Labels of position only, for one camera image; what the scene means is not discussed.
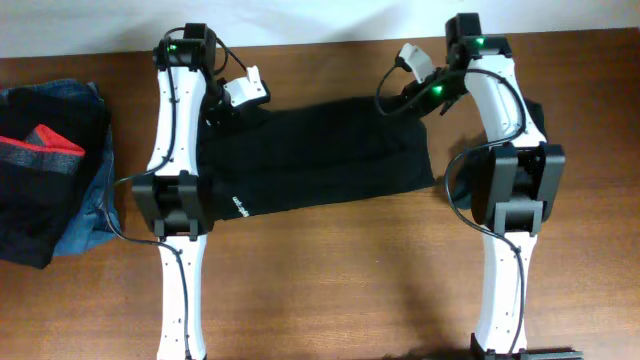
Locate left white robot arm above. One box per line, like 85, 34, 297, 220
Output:
132, 23, 230, 359

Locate black t-shirt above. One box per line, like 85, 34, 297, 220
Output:
197, 97, 435, 220

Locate crumpled black garment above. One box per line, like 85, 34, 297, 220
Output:
447, 98, 549, 210

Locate black red folded garment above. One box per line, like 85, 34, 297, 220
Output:
1, 88, 110, 269

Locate folded blue jeans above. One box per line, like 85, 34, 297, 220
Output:
25, 79, 114, 256

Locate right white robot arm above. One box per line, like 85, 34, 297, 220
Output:
398, 13, 583, 359

